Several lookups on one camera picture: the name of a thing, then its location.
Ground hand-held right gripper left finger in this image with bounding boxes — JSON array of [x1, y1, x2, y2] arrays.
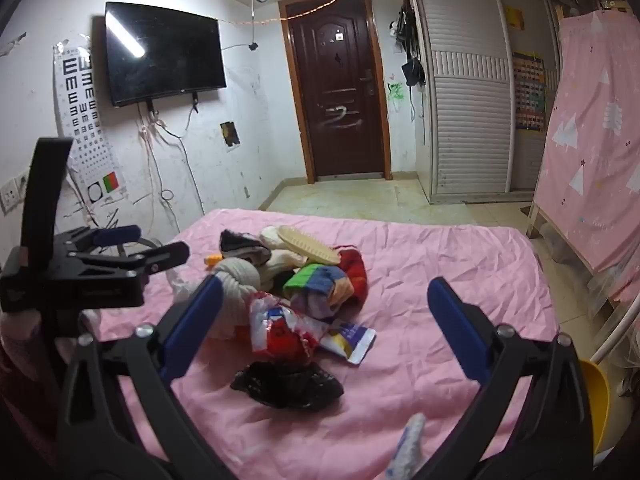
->
[[56, 275, 236, 480]]

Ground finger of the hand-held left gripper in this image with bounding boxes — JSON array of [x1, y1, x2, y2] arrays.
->
[[70, 241, 191, 279], [52, 225, 142, 257]]

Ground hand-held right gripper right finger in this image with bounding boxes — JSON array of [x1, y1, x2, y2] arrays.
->
[[425, 276, 596, 480]]

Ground cream paper ball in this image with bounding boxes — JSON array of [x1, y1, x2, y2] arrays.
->
[[207, 257, 262, 343]]

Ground cream plastic brush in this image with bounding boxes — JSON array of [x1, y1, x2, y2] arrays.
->
[[276, 225, 342, 266]]

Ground person's left forearm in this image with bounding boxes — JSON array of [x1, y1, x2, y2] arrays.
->
[[0, 355, 58, 466]]

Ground person's right hand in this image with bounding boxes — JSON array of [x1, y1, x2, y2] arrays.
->
[[385, 412, 427, 480]]

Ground person's left hand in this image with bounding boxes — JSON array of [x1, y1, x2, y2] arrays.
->
[[0, 311, 46, 362]]

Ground red and white snack wrapper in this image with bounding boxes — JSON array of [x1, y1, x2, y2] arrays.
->
[[248, 292, 331, 366]]

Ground pink bed sheet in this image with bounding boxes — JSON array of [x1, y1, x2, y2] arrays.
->
[[82, 209, 561, 480]]

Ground black and white sock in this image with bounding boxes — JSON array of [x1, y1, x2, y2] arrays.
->
[[220, 229, 271, 266]]

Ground cream sock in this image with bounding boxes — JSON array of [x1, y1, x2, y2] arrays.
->
[[259, 225, 312, 293]]

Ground black plastic bag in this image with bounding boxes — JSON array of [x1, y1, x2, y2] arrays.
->
[[230, 360, 346, 411]]

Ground white eye chart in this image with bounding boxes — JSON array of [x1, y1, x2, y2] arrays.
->
[[52, 42, 127, 206]]

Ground white and blue wrapper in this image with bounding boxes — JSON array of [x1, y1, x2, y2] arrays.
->
[[320, 319, 377, 365]]

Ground red knit cloth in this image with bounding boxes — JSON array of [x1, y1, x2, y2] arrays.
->
[[332, 246, 369, 311]]

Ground white metal chair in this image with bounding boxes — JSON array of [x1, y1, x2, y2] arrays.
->
[[592, 290, 640, 366]]

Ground white slatted wardrobe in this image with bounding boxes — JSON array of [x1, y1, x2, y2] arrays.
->
[[405, 0, 566, 206]]

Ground pink tree-print curtain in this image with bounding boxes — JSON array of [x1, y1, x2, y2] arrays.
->
[[535, 10, 640, 306]]

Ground dark brown door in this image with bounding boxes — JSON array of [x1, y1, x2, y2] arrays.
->
[[278, 0, 393, 184]]

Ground colourful grid poster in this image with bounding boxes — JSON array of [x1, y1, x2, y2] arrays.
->
[[512, 50, 547, 133]]

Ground black hanging cap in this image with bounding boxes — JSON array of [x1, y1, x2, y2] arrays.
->
[[401, 57, 426, 87]]

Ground black hanging bag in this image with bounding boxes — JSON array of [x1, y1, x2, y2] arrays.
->
[[390, 0, 420, 61]]

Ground white wall socket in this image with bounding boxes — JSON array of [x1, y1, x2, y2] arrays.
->
[[0, 170, 31, 216]]

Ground white television cables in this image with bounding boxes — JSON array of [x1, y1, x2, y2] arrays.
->
[[137, 102, 206, 221]]

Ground black wall television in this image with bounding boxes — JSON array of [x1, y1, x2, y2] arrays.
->
[[104, 1, 227, 108]]

